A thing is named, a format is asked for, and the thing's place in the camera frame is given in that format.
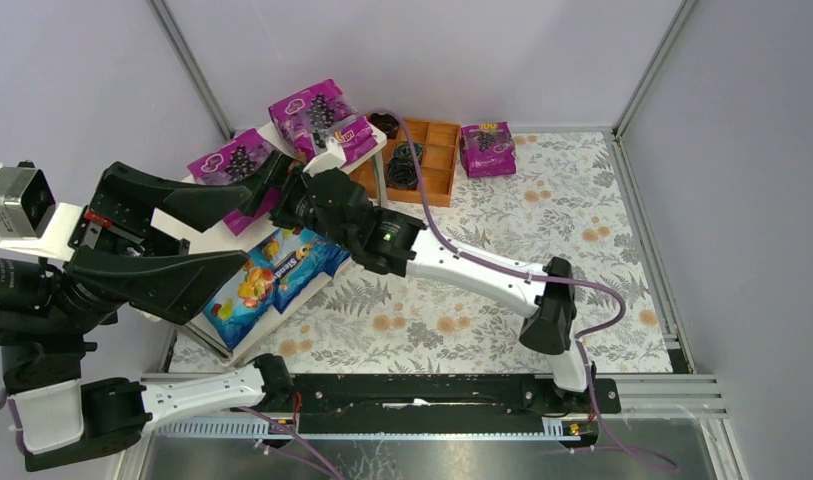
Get black coiled item bottom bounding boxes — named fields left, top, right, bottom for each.
left=386, top=159, right=418, bottom=190

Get orange wooden compartment tray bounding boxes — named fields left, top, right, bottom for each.
left=381, top=118, right=461, bottom=207

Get white wooden two-tier shelf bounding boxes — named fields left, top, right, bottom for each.
left=140, top=122, right=392, bottom=368

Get floral patterned table mat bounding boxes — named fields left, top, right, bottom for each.
left=251, top=133, right=673, bottom=374

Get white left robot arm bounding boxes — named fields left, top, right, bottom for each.
left=0, top=161, right=296, bottom=472

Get black coiled item top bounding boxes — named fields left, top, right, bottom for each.
left=367, top=113, right=400, bottom=140

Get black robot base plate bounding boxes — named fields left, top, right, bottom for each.
left=254, top=374, right=622, bottom=425

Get black coiled item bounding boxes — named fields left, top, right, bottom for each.
left=367, top=113, right=400, bottom=140
left=386, top=159, right=418, bottom=190
left=392, top=141, right=425, bottom=164

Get purple candy bag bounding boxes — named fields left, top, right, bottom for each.
left=459, top=122, right=517, bottom=178
left=268, top=79, right=379, bottom=164
left=187, top=129, right=280, bottom=236

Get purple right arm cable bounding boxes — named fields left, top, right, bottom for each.
left=319, top=108, right=679, bottom=473

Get slotted cable duct rail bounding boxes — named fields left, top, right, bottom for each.
left=155, top=415, right=597, bottom=444

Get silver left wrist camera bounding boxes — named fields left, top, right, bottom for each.
left=0, top=164, right=82, bottom=261

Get blue candy bag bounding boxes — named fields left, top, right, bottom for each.
left=203, top=251, right=277, bottom=350
left=259, top=229, right=350, bottom=313

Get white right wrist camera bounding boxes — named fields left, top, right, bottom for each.
left=303, top=135, right=347, bottom=177

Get black coiled item middle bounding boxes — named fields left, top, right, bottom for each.
left=392, top=141, right=425, bottom=164

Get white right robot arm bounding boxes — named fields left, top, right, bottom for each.
left=241, top=153, right=593, bottom=393

